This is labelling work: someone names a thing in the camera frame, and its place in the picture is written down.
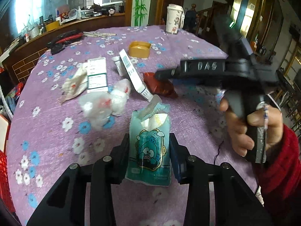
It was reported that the dark red snack wrapper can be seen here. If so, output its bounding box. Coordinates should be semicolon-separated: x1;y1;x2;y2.
143;73;178;98

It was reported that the green white medicine box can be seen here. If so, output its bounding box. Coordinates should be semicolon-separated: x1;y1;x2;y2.
86;57;108;93

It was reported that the white plastic bag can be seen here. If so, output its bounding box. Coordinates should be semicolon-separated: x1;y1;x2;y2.
79;79;131;131

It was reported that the teal cartoon tissue pack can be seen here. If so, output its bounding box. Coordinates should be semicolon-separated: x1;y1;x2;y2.
125;103;171;187

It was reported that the white red foil pouch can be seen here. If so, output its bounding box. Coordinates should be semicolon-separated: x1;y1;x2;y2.
60;65;88;104

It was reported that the red knit sleeve forearm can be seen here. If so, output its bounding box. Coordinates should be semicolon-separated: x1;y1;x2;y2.
255;125;300;201

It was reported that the person's right hand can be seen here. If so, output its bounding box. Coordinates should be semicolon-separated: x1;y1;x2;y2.
219;97;283;157

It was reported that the yellow round lid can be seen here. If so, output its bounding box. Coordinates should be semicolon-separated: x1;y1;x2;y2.
128;41;151;59

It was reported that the white floral lidded cup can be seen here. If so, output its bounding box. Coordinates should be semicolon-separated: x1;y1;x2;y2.
166;4;185;34

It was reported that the red mesh waste basket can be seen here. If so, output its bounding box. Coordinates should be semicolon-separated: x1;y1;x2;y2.
0;151;15;213

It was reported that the wooden chopsticks bundle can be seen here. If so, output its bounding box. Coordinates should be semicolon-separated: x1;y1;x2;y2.
83;32;117;38

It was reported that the purple floral tablecloth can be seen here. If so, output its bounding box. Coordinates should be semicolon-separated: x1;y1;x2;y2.
7;26;257;225

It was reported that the red framed white board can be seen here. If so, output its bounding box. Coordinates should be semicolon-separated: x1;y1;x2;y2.
0;115;10;153

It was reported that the black red folded umbrella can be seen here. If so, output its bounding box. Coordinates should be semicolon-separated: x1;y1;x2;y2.
47;30;84;55

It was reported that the brick pattern wooden counter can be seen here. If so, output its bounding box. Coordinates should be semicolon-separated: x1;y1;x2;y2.
1;13;131;87

